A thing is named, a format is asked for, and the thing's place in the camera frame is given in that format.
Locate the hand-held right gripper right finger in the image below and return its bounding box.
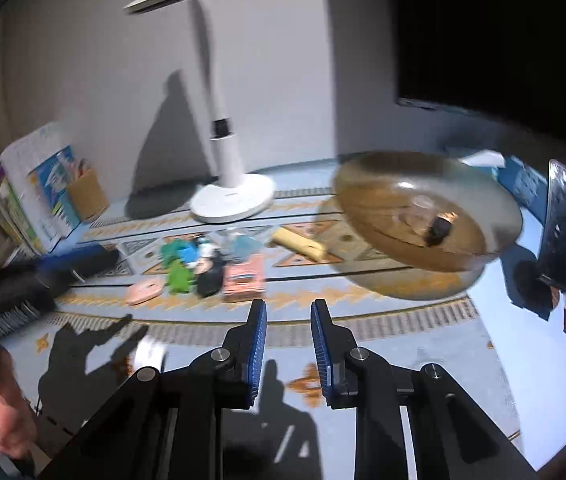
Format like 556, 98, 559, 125
311, 298, 534, 480

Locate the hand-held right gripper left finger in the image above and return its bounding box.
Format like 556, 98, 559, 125
38, 299, 268, 480

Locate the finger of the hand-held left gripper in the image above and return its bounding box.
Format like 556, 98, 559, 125
33, 249, 120, 295

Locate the green toy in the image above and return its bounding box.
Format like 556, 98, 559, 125
164, 259, 198, 295

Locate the blue oblong object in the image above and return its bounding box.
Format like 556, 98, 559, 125
233, 236, 264, 264

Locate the brown transparent bowl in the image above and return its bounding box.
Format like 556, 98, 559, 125
332, 150, 524, 273

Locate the small black orange object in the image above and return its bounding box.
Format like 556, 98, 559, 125
425, 212, 458, 247

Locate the person's left hand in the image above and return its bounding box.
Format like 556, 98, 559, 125
0, 347, 40, 461

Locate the pink oval object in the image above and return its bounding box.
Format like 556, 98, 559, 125
126, 280, 164, 307

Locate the brown cardboard box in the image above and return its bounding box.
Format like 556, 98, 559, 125
65, 167, 110, 222

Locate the pink rectangular box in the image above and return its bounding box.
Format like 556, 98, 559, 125
222, 254, 268, 303

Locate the patterned table mat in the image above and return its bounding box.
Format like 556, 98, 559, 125
0, 154, 564, 480

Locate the black flat object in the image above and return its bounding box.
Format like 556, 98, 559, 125
195, 260, 226, 299

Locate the white colourful printed box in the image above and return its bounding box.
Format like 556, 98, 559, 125
0, 122, 82, 256

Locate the teal toy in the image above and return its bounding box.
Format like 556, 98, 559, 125
159, 239, 198, 262

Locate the green purple book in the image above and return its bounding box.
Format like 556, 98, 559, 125
0, 160, 38, 257

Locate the yellow oblong object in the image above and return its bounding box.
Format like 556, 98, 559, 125
270, 227, 330, 262

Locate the small white object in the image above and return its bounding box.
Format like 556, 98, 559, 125
130, 337, 170, 377

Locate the clear plastic bag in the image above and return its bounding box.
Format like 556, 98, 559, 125
212, 226, 274, 263

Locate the blue tissue box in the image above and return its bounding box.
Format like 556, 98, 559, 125
445, 147, 552, 213

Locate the black glossy phone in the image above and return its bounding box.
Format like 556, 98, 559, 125
537, 159, 566, 294

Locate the dark monitor screen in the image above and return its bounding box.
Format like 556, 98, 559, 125
388, 0, 566, 128

